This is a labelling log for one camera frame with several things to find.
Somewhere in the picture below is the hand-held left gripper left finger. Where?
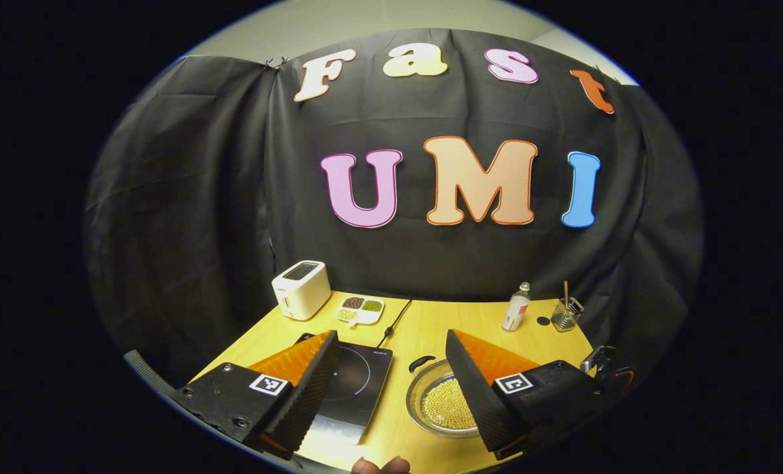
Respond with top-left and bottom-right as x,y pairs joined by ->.
170,329 -> 341,461

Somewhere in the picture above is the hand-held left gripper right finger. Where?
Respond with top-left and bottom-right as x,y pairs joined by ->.
445,328 -> 606,461

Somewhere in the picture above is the black induction cooktop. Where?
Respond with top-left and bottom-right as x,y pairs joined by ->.
296,332 -> 393,445

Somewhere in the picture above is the steel pot with black handles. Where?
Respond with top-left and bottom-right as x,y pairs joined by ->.
405,355 -> 491,438

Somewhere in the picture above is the pile of yellow beans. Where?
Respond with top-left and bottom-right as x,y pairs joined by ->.
421,377 -> 478,430

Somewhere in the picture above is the clear bottle with pink label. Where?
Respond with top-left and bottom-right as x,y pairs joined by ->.
502,282 -> 532,332

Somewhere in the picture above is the white divided bean dish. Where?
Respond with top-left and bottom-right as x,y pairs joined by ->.
336,296 -> 386,328

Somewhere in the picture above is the white toaster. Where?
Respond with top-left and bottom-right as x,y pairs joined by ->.
272,260 -> 332,321

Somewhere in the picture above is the wire mesh holder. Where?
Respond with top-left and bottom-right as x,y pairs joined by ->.
551,298 -> 584,332

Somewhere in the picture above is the black power cable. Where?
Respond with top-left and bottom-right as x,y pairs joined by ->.
376,300 -> 413,350

